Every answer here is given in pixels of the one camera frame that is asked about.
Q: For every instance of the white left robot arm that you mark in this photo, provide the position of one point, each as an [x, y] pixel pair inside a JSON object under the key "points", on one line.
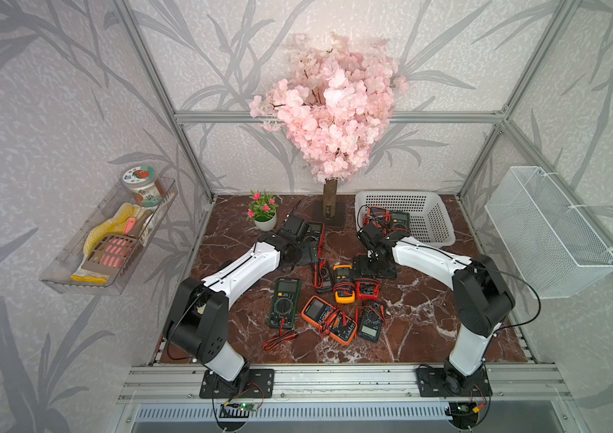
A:
{"points": [[199, 317]]}

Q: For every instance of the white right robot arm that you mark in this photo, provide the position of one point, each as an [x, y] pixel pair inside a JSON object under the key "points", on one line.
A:
{"points": [[483, 299]]}

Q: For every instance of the small potted pink flower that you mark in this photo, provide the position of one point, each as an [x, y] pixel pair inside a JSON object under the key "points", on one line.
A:
{"points": [[262, 211]]}

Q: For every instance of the pink cherry blossom tree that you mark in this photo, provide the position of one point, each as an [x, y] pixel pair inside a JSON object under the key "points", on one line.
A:
{"points": [[334, 107]]}

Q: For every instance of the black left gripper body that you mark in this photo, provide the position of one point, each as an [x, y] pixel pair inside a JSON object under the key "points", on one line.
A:
{"points": [[302, 254]]}

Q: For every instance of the clear acrylic wall shelf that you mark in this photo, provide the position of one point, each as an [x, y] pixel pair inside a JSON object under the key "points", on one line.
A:
{"points": [[58, 272]]}

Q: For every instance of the small black clamp multimeter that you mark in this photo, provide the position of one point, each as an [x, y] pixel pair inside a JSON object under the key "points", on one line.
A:
{"points": [[322, 277]]}

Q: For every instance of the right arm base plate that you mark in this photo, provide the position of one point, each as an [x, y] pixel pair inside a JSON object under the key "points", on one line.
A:
{"points": [[447, 382]]}

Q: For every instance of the orange multimeter front left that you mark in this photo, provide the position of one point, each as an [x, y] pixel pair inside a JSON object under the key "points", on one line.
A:
{"points": [[319, 314]]}

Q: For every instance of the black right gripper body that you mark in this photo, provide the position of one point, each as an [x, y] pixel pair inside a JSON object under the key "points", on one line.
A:
{"points": [[368, 267]]}

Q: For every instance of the green XUXIN multimeter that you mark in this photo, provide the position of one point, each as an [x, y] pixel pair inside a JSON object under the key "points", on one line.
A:
{"points": [[399, 221]]}

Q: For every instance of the yellow ANENG multimeter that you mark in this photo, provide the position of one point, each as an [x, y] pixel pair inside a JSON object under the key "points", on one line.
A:
{"points": [[344, 288]]}

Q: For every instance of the white wire mesh wall basket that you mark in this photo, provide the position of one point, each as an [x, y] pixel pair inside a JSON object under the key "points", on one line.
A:
{"points": [[550, 241]]}

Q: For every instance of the circuit board right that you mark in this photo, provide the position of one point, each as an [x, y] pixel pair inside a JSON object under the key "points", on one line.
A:
{"points": [[466, 416]]}

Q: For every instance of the large green multimeter left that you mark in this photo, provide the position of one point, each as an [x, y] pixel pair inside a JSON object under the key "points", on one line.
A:
{"points": [[284, 303]]}

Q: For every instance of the small black multimeter front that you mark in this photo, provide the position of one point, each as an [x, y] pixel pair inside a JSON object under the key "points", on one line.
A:
{"points": [[371, 320]]}

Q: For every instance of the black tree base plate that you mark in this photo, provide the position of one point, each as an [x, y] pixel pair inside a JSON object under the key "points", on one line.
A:
{"points": [[335, 218]]}

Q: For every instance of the red ANENG DT9205A multimeter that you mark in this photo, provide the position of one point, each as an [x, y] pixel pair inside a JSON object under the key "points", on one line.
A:
{"points": [[314, 239]]}

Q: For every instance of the white plastic perforated basket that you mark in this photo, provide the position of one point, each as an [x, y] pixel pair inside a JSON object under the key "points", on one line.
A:
{"points": [[429, 219]]}

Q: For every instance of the green circuit board left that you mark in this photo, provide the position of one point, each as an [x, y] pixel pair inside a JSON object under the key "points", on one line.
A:
{"points": [[239, 410]]}

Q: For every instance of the aluminium front rail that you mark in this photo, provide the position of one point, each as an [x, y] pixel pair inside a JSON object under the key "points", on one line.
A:
{"points": [[178, 383]]}

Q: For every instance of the aluminium frame post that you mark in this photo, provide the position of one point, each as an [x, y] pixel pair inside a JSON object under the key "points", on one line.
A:
{"points": [[125, 16]]}

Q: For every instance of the orange Victor 890F multimeter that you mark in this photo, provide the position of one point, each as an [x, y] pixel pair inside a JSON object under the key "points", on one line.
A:
{"points": [[377, 216]]}

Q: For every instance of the pink grid brush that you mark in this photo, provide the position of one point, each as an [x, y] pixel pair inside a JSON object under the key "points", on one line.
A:
{"points": [[108, 257]]}

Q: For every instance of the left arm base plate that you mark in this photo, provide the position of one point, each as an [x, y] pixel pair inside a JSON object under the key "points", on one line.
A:
{"points": [[250, 383]]}

